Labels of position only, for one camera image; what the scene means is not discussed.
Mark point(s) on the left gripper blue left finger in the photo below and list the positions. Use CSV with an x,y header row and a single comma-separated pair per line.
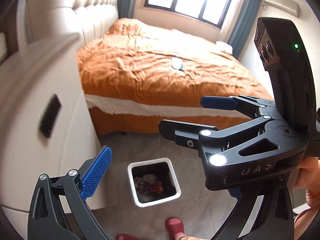
x,y
94,171

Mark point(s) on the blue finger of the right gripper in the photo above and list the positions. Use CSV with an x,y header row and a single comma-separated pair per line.
x,y
182,133
222,103

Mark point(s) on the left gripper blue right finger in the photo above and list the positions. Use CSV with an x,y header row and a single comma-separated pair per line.
x,y
235,193

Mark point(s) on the white square trash bin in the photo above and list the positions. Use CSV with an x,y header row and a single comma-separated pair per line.
x,y
163,169

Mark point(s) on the person right hand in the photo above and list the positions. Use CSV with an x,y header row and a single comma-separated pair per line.
x,y
308,178

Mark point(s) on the white item on bed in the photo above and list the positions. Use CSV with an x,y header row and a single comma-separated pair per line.
x,y
177,63

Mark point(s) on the purple snack bag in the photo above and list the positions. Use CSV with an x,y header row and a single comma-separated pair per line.
x,y
143,184

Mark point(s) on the red snack wrapper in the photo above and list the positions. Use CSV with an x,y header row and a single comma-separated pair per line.
x,y
157,187

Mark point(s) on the left red slipper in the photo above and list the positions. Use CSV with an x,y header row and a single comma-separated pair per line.
x,y
126,237

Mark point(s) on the bed with orange cover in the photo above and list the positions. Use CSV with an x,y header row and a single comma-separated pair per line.
x,y
130,85

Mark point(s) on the right teal curtain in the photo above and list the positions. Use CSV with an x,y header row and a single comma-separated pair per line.
x,y
243,25

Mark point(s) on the white air conditioner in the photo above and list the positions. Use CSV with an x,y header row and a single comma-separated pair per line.
x,y
288,6

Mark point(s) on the cream padded headboard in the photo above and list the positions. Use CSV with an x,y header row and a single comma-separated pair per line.
x,y
41,19

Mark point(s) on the white cabinet with handle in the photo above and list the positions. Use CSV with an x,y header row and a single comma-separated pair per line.
x,y
45,123

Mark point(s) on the black camera box right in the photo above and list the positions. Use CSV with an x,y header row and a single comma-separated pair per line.
x,y
284,57

